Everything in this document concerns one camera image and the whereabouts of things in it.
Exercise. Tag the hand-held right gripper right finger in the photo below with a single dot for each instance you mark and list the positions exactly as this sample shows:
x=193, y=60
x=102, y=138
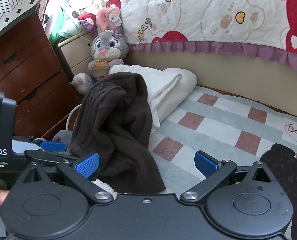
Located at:
x=206, y=163

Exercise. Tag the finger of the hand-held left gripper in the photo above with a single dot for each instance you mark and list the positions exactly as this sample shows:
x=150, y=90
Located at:
x=46, y=155
x=52, y=146

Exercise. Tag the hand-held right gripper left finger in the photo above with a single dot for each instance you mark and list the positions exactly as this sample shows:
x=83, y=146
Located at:
x=87, y=166

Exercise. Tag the dark brown knit sweater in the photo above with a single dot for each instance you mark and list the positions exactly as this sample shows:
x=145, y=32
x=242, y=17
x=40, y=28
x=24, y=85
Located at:
x=113, y=120

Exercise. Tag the grey cloth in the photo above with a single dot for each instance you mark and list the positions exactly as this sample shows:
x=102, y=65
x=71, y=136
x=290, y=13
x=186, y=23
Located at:
x=62, y=136

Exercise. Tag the white fluffy cloth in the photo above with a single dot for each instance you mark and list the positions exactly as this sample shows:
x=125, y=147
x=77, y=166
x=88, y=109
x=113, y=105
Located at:
x=106, y=187

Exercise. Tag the checkered floor mat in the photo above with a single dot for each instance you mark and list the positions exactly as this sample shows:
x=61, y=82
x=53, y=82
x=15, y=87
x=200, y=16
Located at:
x=213, y=120

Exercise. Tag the brown wooden drawer chest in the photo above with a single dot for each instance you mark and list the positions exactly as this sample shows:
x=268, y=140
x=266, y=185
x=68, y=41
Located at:
x=26, y=67

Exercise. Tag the white folded blanket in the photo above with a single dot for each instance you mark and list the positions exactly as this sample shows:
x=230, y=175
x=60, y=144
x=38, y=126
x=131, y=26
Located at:
x=171, y=85

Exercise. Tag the beige nightstand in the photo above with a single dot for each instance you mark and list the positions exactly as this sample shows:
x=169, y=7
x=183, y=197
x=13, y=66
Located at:
x=76, y=52

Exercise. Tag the grey plush rabbit toy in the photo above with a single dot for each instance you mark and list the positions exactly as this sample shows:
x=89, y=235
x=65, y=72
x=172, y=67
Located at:
x=107, y=45

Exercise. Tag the green plastic bag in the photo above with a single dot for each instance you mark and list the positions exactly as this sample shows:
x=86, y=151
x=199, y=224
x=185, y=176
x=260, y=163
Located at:
x=63, y=27

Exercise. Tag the black white patterned cloth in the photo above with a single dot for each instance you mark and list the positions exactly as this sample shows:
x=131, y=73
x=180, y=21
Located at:
x=8, y=0

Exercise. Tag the white printed quilt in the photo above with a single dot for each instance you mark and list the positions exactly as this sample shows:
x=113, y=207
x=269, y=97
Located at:
x=201, y=10

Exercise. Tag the beige bed frame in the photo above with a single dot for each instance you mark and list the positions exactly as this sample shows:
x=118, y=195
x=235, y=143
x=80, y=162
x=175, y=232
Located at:
x=226, y=72

